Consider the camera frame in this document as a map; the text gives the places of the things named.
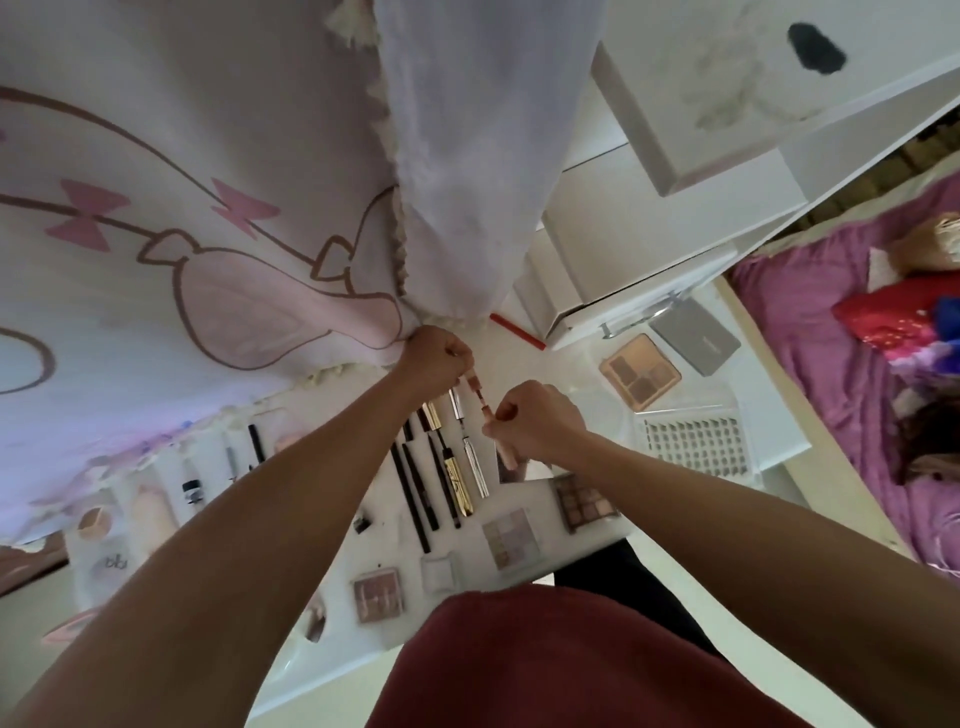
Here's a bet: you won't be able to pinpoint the pink lip gloss tube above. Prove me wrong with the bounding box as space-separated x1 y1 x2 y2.
478 396 522 474

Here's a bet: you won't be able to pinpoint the black eyebrow pencil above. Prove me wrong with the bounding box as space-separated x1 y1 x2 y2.
402 420 441 528

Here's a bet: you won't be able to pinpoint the person's left forearm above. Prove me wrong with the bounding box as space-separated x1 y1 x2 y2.
0 366 440 728

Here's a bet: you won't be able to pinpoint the silver drawer handle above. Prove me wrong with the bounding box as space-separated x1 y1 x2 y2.
600 294 685 340

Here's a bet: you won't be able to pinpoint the red cosmetic pencil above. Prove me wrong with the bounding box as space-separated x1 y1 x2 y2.
489 312 549 351

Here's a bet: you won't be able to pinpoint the pink blush palette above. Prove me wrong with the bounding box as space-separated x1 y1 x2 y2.
352 568 405 625

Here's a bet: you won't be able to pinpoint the grey compact case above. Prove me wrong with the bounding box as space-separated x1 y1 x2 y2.
648 301 742 378

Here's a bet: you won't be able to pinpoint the gold mascara tube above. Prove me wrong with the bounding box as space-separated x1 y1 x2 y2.
424 401 476 520

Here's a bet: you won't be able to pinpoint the beige plush toy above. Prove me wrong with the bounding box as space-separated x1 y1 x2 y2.
896 212 960 275

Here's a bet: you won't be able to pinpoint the person's left hand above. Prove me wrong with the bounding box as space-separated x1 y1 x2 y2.
394 324 476 404

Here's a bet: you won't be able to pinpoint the person's right hand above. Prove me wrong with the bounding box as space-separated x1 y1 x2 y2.
482 379 594 468

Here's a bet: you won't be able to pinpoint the dark brown eyeshadow palette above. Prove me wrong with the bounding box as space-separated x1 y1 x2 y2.
553 472 621 535

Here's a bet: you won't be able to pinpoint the long black eyeliner pencil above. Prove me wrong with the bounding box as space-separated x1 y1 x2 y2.
390 442 433 555

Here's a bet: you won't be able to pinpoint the person's red shirt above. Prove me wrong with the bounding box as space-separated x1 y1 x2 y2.
366 585 815 728

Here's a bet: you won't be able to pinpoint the white sheer curtain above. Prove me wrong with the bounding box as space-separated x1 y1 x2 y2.
360 0 609 327

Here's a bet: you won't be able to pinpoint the white drawer cabinet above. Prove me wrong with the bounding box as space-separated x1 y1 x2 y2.
513 0 960 350

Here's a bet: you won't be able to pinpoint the clear false eyelash tray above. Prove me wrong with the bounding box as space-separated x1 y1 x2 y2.
636 408 753 481

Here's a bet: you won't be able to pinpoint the red sequin cushion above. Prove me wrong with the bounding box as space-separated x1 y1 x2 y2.
832 271 960 354

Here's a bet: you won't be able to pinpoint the purple bed sheet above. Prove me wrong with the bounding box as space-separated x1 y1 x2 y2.
727 168 960 582

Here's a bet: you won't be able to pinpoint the rose gold eyeshadow palette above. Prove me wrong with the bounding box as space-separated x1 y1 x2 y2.
598 333 684 413

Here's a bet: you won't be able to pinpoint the beige makeup sponge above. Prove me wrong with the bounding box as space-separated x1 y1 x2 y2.
133 487 178 552

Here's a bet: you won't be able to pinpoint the person's right forearm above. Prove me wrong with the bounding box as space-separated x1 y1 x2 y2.
551 433 960 728

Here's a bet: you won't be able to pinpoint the pale glitter eyeshadow palette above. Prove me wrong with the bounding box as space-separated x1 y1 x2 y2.
481 508 543 573

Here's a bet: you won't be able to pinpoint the pink curtain with bow print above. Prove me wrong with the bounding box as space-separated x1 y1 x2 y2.
0 0 421 549

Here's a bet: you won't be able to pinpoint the silver mascara tube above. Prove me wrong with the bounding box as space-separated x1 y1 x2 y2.
448 387 492 501

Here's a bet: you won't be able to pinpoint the black pencil with gold cap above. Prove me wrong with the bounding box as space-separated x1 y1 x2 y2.
418 405 463 531

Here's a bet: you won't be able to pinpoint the person's black trousers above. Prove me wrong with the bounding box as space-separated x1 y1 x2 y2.
553 538 729 663

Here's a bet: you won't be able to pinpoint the small clear square compact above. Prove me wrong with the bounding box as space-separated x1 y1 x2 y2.
420 552 460 595

